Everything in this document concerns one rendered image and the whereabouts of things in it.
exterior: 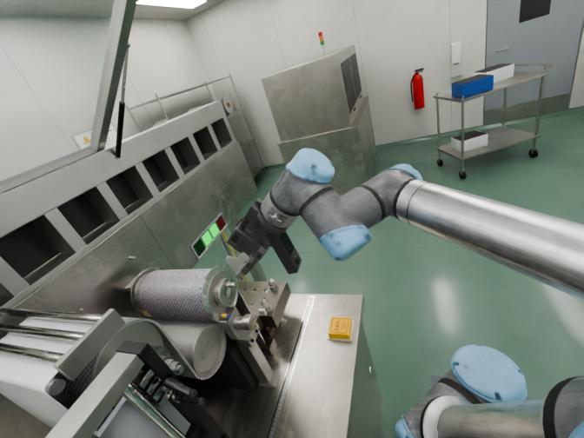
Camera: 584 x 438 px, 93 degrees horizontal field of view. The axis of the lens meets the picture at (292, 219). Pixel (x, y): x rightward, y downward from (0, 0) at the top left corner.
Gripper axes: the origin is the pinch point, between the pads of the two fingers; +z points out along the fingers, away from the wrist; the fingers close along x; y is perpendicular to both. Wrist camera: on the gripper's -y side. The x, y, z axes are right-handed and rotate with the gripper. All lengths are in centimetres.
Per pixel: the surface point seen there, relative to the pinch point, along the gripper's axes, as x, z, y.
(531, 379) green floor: -58, 18, -157
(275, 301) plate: -15.3, 24.2, -17.0
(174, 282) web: 3.5, 16.5, 12.9
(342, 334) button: -11.6, 14.0, -39.6
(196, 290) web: 5.2, 10.7, 6.7
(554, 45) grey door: -449, -145, -175
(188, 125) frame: -57, 14, 51
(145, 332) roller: 21.3, 5.8, 9.7
